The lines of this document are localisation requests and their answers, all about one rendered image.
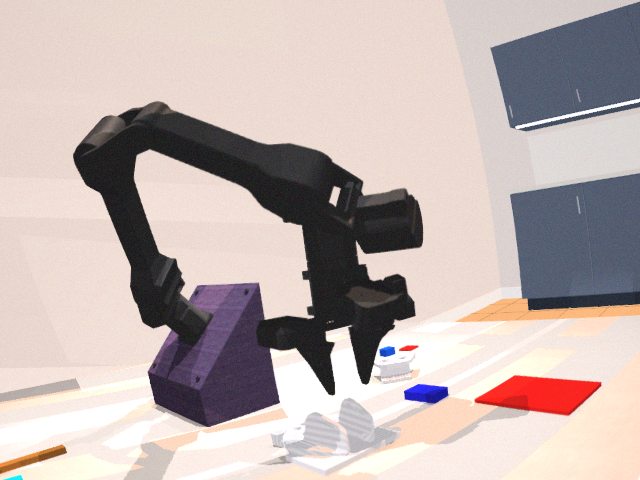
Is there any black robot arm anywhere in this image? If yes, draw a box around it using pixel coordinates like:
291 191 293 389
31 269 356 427
73 101 423 346

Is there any blue flat block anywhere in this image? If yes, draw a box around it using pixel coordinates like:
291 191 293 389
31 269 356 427
404 384 449 404

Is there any small blue block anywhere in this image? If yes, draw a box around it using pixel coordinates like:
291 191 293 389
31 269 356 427
379 346 395 357

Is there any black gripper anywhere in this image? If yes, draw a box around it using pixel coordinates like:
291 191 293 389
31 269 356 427
256 255 395 396

